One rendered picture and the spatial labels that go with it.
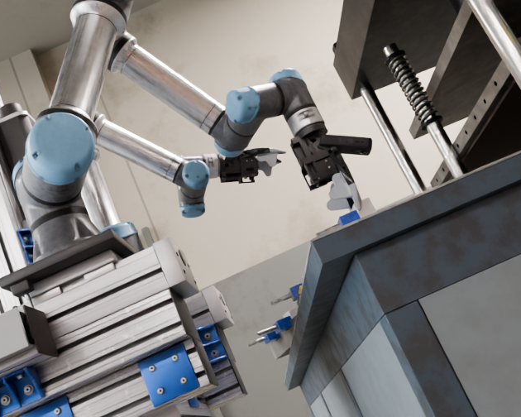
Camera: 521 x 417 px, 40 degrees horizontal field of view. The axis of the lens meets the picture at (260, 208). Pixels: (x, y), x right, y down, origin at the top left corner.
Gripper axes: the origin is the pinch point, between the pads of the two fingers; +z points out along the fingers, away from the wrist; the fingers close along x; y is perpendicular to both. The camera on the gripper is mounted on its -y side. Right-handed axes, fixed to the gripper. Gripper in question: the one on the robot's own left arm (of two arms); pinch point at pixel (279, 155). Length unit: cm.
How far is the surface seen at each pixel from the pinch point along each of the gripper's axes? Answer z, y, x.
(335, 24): 107, -176, -182
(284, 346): -11, 61, 7
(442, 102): 77, -31, -28
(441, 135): 67, -12, -19
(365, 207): -3, 44, 67
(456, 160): 70, -2, -18
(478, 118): 66, -4, 9
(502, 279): -6, 73, 114
